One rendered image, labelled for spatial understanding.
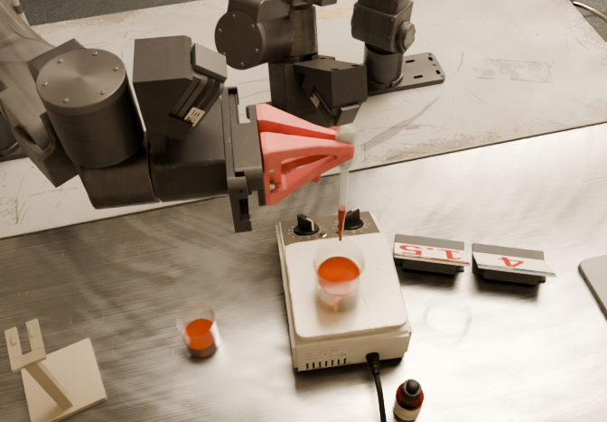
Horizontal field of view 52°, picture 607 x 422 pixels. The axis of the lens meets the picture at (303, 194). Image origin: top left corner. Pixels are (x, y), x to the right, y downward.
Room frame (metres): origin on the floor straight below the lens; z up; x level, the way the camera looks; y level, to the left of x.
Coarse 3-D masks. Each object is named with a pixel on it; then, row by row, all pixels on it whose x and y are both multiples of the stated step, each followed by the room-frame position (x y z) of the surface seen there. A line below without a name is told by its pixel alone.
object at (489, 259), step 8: (480, 256) 0.42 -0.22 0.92; (488, 256) 0.42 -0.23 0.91; (496, 256) 0.42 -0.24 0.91; (488, 264) 0.40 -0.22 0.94; (496, 264) 0.40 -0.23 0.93; (504, 264) 0.40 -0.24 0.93; (512, 264) 0.40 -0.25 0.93; (520, 264) 0.40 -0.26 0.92; (528, 264) 0.40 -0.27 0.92; (536, 264) 0.40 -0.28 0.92; (544, 264) 0.41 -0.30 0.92; (552, 272) 0.38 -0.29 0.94
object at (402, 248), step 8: (400, 248) 0.44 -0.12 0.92; (408, 248) 0.44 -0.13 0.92; (416, 248) 0.44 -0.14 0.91; (424, 248) 0.44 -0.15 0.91; (432, 248) 0.44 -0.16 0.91; (424, 256) 0.41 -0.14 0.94; (432, 256) 0.41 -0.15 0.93; (440, 256) 0.41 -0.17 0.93; (448, 256) 0.42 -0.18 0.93; (456, 256) 0.42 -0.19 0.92; (464, 256) 0.42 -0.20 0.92
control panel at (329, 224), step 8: (328, 216) 0.48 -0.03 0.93; (336, 216) 0.48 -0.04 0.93; (360, 216) 0.48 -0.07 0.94; (368, 216) 0.47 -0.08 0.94; (288, 224) 0.47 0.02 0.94; (296, 224) 0.47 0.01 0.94; (320, 224) 0.46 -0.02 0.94; (328, 224) 0.46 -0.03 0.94; (336, 224) 0.46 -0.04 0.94; (368, 224) 0.45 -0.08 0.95; (288, 232) 0.45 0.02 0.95; (320, 232) 0.44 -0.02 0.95; (328, 232) 0.44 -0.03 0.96; (344, 232) 0.44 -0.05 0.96; (352, 232) 0.43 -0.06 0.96; (360, 232) 0.43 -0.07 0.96; (368, 232) 0.43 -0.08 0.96; (376, 232) 0.43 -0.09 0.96; (288, 240) 0.43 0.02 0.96; (296, 240) 0.43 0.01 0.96; (304, 240) 0.42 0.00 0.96
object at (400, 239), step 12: (396, 240) 0.46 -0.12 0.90; (408, 240) 0.46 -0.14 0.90; (420, 240) 0.46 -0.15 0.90; (432, 240) 0.46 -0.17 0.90; (444, 240) 0.45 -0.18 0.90; (456, 240) 0.45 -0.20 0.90; (396, 252) 0.42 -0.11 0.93; (408, 264) 0.41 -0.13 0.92; (420, 264) 0.41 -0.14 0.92; (432, 264) 0.41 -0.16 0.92; (444, 264) 0.41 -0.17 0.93; (456, 264) 0.40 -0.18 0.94; (468, 264) 0.39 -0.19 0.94
